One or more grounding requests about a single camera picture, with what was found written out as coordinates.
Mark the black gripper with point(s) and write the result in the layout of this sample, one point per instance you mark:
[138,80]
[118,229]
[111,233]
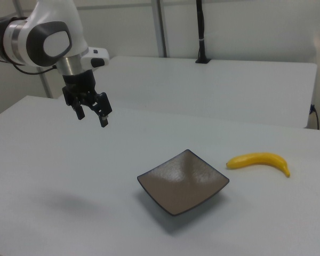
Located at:
[78,84]

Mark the yellow banana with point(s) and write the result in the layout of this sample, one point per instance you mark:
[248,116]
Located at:
[258,159]

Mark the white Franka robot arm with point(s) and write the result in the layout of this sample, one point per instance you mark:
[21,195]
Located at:
[50,45]

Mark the square brown ceramic plate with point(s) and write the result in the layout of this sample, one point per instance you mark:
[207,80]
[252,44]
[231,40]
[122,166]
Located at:
[181,184]

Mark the white background table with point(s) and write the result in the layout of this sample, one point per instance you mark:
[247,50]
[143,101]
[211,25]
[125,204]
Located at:
[208,88]

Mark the black pole with base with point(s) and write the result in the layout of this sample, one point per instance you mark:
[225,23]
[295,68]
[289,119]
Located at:
[201,34]

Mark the grey slanted frame post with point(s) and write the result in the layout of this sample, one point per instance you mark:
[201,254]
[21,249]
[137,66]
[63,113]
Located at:
[46,85]

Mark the grey vertical frame post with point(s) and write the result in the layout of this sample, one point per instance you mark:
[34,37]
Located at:
[160,26]

